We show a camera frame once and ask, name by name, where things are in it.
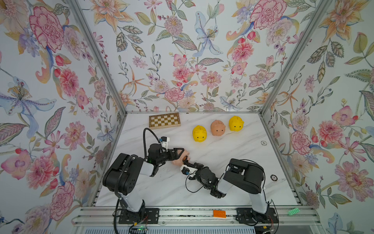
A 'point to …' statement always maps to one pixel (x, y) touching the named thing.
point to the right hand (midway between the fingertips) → (187, 159)
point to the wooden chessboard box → (163, 121)
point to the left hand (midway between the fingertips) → (182, 151)
